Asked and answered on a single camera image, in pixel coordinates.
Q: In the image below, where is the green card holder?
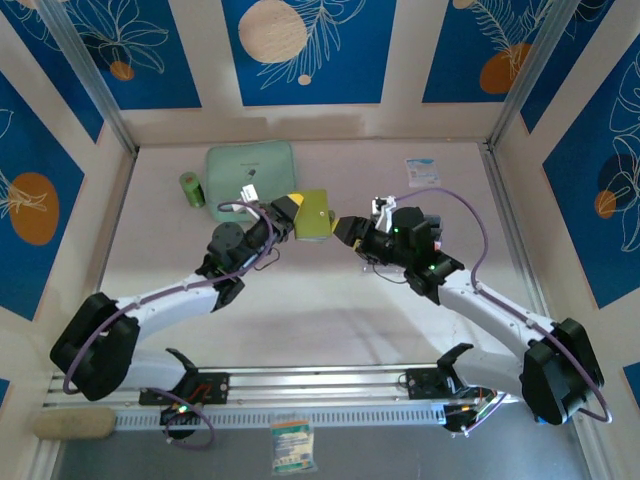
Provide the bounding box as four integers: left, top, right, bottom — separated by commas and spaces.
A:
292, 188, 335, 245

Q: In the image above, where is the mint green zip pouch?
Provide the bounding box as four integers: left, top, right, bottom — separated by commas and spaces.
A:
204, 139, 300, 224

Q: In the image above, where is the white blue surgical mask packet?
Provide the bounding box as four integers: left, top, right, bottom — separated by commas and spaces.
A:
404, 157, 444, 189

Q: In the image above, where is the green cylindrical can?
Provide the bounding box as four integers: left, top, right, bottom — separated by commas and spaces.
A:
178, 171, 207, 209

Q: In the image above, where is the green white sachet packet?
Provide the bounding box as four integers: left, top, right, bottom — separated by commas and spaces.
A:
269, 418, 316, 475

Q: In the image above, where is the beige foam block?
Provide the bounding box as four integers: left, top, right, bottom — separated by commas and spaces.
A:
33, 407, 117, 441

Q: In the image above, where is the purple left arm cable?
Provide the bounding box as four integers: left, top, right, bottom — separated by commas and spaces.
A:
62, 199, 276, 451

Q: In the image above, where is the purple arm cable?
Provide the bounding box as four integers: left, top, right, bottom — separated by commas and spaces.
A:
392, 187, 614, 436
62, 199, 276, 451

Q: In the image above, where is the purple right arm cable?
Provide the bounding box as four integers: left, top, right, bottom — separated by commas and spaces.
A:
392, 187, 614, 436

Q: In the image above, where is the aluminium table side rail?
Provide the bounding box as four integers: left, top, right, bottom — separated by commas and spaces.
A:
480, 142, 556, 326

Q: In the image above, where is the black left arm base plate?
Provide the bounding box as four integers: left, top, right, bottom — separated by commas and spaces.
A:
138, 372, 231, 407

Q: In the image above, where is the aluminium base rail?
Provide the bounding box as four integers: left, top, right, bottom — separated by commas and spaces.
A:
43, 362, 526, 409

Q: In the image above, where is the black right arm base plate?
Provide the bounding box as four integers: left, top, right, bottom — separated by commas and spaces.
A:
405, 367, 476, 401

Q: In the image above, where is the white slotted cable duct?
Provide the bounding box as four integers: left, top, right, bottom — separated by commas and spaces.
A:
113, 403, 449, 431

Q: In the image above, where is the aluminium frame post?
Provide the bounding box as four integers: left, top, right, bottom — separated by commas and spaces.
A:
35, 0, 140, 157
485, 0, 584, 151

